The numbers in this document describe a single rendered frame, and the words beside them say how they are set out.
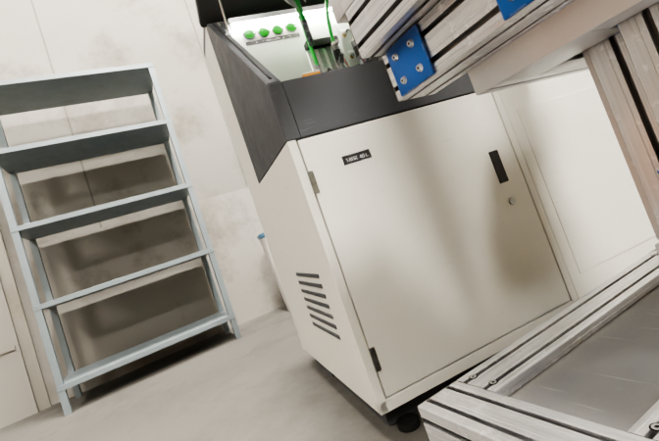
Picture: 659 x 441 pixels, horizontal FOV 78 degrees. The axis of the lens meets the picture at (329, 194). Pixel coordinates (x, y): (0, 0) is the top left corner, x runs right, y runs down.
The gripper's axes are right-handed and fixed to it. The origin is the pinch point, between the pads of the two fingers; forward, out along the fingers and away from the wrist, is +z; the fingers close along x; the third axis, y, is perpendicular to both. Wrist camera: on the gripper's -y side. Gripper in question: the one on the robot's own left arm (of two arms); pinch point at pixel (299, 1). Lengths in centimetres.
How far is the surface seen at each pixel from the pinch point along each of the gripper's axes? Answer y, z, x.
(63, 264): -94, 55, -255
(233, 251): -119, 149, -177
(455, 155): 43, 50, 13
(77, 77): -156, -19, -161
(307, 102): 37.3, 12.2, -11.3
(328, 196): 55, 28, -20
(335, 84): 32.5, 15.2, -3.1
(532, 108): 29, 64, 41
